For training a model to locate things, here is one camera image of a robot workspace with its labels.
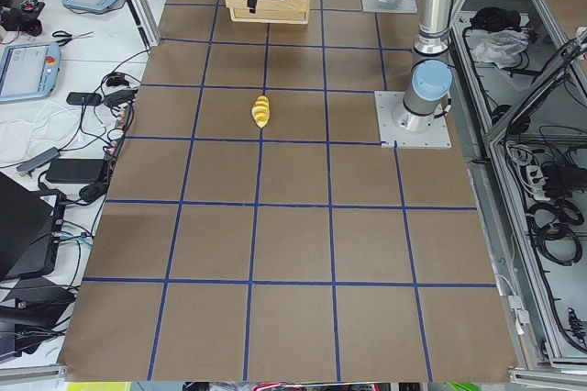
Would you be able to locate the wooden drawer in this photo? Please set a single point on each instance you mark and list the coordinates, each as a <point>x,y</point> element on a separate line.
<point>271,11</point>

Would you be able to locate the toy bread roll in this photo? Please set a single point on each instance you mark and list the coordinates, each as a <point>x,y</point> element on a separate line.
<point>261,111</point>

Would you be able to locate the black scissors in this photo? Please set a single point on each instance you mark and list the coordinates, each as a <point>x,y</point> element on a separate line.
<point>63,37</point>

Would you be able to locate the lower teach pendant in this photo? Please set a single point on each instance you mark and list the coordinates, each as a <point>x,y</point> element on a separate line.
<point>29,71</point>

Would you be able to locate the black cloth bundle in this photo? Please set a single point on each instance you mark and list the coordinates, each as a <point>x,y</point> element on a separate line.
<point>495,19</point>

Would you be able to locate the grey usb hub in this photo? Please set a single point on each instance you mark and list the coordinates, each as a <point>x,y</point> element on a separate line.
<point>29,166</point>

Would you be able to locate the white crumpled cloth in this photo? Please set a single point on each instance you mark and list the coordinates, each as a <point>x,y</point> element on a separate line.
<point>501,48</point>

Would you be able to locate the black power brick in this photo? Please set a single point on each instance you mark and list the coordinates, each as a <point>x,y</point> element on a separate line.
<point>75,171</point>

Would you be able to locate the black laptop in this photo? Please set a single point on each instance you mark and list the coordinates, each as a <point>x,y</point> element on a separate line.
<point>30,221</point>

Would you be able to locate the white power strip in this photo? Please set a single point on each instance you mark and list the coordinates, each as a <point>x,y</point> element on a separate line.
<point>528,170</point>

